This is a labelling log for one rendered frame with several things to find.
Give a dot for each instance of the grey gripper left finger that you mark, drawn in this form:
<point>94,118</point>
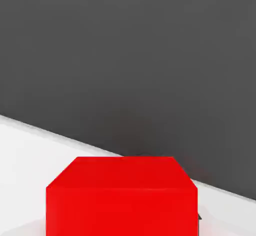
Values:
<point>40,230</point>

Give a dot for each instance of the small red cube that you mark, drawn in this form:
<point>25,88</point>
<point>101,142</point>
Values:
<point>121,200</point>

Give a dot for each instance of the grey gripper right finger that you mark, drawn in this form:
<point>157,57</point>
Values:
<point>199,217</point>

